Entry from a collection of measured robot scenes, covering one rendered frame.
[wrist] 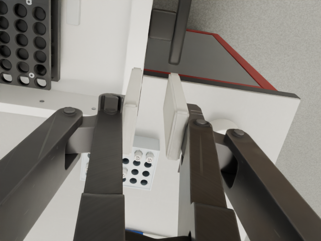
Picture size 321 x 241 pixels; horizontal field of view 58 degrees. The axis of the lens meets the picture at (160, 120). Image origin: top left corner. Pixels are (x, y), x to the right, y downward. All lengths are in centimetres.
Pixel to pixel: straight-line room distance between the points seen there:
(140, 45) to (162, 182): 34
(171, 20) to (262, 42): 102
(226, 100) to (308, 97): 99
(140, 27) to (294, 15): 108
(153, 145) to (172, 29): 24
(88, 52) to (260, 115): 30
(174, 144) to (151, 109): 33
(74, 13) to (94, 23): 3
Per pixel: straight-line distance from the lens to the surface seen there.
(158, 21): 29
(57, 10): 35
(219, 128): 47
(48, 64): 33
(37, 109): 36
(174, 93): 17
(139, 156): 47
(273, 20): 129
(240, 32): 126
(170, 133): 16
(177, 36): 29
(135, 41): 28
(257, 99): 50
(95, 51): 38
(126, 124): 15
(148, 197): 58
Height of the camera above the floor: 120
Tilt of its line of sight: 64 degrees down
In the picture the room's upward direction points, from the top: 179 degrees clockwise
